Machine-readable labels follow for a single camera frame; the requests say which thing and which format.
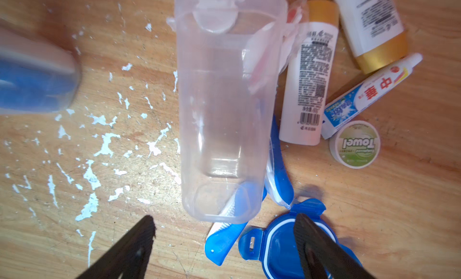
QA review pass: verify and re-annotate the pink item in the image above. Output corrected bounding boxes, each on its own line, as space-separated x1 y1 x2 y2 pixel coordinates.
242 0 309 95

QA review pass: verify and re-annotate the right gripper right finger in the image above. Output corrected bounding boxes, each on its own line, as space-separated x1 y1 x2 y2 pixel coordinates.
294 214 373 279

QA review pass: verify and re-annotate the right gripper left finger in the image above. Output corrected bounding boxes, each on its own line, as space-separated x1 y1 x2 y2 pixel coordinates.
78 215 156 279

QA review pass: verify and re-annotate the small toothpaste tube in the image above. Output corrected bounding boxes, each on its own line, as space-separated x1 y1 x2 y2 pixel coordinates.
321 53 423 140

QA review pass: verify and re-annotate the left clear cup blue lid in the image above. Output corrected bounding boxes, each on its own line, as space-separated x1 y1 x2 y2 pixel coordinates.
1 27 81 115

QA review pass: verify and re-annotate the clear plastic cup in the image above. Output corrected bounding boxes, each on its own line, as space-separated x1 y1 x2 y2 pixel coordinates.
169 0 288 224

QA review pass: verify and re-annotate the white bottle gold cap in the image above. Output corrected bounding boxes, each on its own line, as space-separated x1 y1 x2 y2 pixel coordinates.
334 0 409 74
279 0 339 146

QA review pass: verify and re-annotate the blue white toothbrush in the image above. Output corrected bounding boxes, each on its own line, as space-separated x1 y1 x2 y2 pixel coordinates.
204 118 294 266

